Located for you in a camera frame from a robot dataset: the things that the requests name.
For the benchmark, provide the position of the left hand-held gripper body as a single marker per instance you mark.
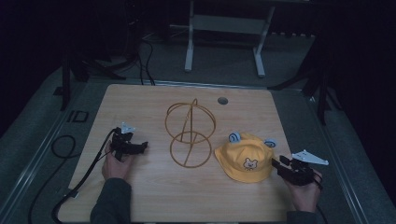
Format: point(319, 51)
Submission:
point(122, 143)

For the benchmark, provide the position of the black tripod stand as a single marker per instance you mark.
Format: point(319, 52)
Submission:
point(322, 93)
point(66, 84)

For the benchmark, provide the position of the yellow bear bucket hat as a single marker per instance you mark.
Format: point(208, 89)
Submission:
point(246, 155)

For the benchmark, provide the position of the person's left hand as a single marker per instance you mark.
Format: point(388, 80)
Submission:
point(115, 168)

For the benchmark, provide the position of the white metal desk frame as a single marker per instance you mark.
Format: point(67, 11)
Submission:
point(224, 24)

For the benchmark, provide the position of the person's right hand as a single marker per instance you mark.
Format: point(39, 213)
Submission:
point(306, 196)

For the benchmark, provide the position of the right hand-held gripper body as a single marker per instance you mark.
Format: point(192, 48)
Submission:
point(299, 174)

